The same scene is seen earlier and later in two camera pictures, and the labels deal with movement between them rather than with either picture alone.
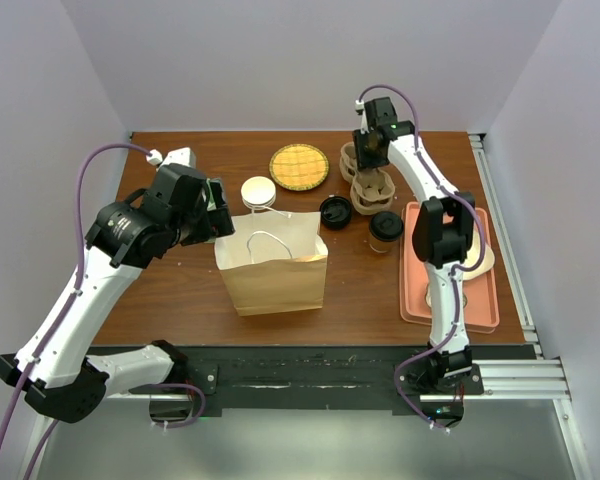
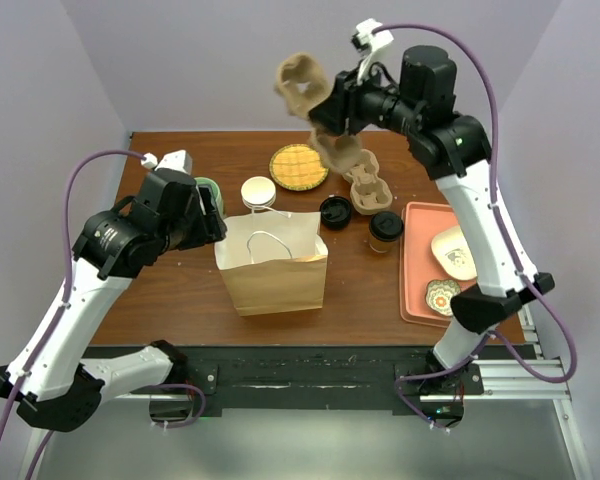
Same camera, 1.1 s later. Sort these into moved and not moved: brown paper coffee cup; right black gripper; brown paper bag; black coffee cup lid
Moved: right black gripper
Not moved: black coffee cup lid; brown paper bag; brown paper coffee cup
